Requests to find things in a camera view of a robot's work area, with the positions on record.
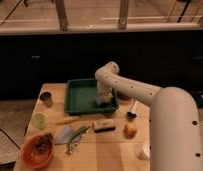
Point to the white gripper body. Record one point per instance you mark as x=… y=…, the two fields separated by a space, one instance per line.
x=104 y=92

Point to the green plastic tray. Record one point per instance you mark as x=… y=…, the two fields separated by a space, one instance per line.
x=80 y=98

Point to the blue sponge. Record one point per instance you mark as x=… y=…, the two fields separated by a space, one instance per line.
x=100 y=101

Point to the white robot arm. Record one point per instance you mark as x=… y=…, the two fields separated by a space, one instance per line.
x=175 y=139

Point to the brown round dish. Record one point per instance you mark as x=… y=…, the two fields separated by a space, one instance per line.
x=123 y=97

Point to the black white spatula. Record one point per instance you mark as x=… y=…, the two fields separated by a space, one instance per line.
x=131 y=114

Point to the tan black brush block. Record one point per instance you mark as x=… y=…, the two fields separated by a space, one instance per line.
x=104 y=125

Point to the yellow banana toy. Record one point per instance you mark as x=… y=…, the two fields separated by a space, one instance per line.
x=67 y=120

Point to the grey cloth piece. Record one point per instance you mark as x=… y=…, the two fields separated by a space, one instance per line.
x=63 y=136

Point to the light green cup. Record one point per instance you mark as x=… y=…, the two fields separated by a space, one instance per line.
x=38 y=121

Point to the orange bowl with food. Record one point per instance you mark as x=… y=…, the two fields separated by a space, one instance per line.
x=38 y=151

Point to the blue black device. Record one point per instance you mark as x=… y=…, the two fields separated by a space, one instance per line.
x=199 y=99

